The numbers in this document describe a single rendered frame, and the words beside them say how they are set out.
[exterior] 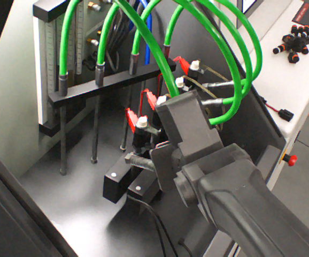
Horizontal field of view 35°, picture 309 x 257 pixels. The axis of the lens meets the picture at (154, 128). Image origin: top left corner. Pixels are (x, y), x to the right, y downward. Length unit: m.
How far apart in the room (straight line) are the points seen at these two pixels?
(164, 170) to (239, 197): 0.26
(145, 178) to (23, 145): 0.32
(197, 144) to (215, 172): 0.08
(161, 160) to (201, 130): 0.14
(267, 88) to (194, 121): 0.85
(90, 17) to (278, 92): 0.56
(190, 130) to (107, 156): 0.76
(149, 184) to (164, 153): 0.39
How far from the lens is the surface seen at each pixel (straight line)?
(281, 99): 1.40
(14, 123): 1.15
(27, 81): 1.11
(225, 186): 0.49
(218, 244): 1.06
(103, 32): 1.03
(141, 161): 0.87
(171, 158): 0.70
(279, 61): 1.54
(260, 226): 0.42
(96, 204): 1.23
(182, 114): 0.58
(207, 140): 0.59
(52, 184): 1.26
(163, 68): 0.72
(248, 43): 1.49
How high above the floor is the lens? 1.82
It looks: 44 degrees down
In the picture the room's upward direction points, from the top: 10 degrees clockwise
